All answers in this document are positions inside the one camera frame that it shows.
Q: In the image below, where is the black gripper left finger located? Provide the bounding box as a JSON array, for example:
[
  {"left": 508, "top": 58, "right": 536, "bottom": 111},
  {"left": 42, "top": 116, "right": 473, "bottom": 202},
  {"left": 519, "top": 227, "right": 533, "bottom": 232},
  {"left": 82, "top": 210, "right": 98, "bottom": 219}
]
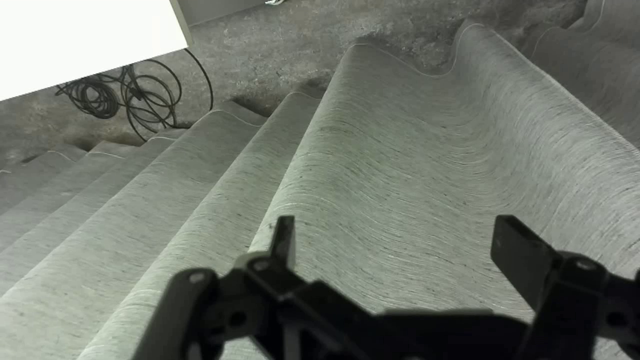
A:
[{"left": 130, "top": 215, "right": 376, "bottom": 360}]

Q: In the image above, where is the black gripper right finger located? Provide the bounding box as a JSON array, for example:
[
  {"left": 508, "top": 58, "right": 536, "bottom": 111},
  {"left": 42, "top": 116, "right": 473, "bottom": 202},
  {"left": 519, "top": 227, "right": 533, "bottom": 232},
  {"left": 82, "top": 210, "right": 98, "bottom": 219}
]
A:
[{"left": 489, "top": 217, "right": 640, "bottom": 360}]

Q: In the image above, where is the grey fabric curtain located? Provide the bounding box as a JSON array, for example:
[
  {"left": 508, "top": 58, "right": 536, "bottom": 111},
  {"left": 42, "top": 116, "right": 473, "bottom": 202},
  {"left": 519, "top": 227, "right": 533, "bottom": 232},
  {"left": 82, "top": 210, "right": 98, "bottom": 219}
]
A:
[{"left": 0, "top": 25, "right": 640, "bottom": 360}]

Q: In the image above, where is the white table top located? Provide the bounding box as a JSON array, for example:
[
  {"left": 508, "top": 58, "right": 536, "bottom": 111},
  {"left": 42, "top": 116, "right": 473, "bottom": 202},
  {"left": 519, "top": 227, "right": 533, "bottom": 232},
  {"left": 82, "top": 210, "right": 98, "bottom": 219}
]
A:
[{"left": 0, "top": 0, "right": 187, "bottom": 101}]

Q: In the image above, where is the coiled black cable on floor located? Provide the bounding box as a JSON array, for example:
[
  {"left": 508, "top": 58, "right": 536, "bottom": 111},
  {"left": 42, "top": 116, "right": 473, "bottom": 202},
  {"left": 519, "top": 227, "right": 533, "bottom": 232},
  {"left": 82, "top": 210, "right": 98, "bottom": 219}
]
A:
[{"left": 54, "top": 46, "right": 215, "bottom": 145}]

